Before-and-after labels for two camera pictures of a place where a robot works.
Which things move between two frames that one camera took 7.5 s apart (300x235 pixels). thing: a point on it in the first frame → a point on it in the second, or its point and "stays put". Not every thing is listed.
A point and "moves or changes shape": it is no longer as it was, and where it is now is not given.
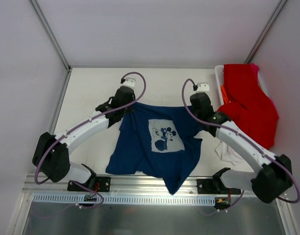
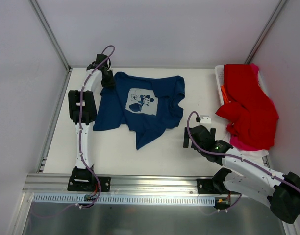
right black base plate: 211,186 stays put
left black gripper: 127,107 → 108,80
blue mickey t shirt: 157,140 moves or changes shape
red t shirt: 249,108 stays put
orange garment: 226,99 stays put
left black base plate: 96,184 stays put
